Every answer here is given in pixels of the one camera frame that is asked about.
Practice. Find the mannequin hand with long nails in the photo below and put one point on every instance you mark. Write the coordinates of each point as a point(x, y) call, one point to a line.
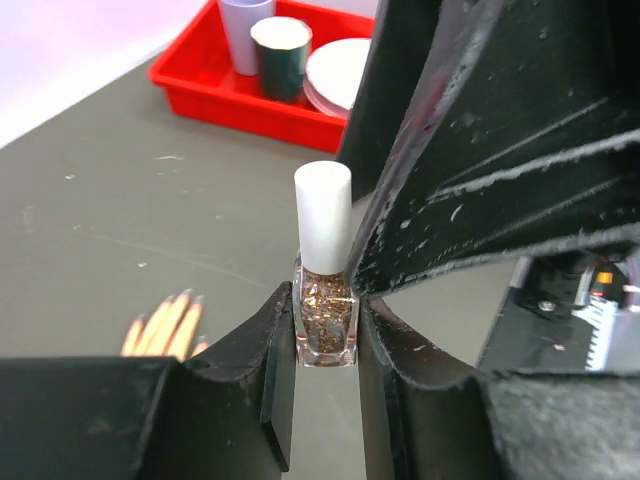
point(170, 330)

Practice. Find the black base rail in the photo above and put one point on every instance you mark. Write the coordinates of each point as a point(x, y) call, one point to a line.
point(541, 324)

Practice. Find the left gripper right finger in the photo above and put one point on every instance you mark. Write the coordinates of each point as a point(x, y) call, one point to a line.
point(428, 415)

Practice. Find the lavender plastic cup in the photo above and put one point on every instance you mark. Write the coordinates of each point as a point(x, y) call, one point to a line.
point(238, 17)

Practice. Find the glitter nail polish bottle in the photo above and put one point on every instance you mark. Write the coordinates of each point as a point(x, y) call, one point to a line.
point(326, 316)

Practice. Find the white nail polish cap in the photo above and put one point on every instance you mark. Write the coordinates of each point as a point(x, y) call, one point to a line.
point(324, 208)

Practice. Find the red plastic tray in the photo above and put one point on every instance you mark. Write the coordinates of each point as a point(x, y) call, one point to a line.
point(199, 82)

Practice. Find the white paper plates stack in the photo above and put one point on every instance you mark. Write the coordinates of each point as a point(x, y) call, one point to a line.
point(333, 75)

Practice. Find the black mug white inside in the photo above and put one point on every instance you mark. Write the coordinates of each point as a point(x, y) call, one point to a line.
point(282, 45)

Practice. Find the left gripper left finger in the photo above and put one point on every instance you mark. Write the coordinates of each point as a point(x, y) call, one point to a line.
point(224, 414)

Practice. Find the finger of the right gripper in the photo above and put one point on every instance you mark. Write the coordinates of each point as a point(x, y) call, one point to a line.
point(521, 139)
point(401, 40)

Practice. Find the white cable duct strip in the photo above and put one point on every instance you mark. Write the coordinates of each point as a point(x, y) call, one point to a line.
point(614, 342)

